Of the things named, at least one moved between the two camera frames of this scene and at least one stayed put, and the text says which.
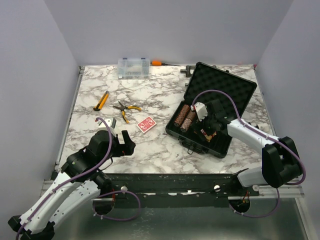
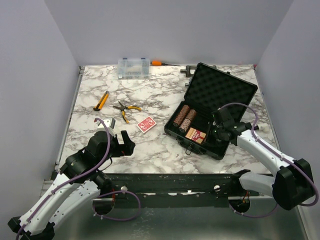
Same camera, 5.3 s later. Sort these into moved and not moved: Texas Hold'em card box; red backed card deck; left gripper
Moved: Texas Hold'em card box
Not moved: left gripper; red backed card deck
